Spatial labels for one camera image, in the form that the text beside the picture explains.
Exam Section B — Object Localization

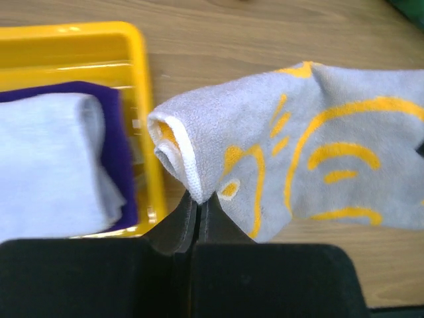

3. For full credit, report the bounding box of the yellow plastic tray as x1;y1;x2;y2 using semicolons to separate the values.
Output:
1;21;168;237

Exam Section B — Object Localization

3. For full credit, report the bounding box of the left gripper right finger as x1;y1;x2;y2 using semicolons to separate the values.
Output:
191;197;370;317

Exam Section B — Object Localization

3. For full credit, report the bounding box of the purple folded towel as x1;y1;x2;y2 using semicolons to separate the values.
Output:
1;81;138;231

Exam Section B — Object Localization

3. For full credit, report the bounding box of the yellow grey duck towel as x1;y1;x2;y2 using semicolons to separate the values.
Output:
147;62;423;242

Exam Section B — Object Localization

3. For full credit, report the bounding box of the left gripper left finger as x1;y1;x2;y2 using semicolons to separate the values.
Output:
1;194;197;317

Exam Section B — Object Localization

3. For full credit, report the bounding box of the green divided organizer box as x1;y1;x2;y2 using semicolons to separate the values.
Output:
388;0;424;30

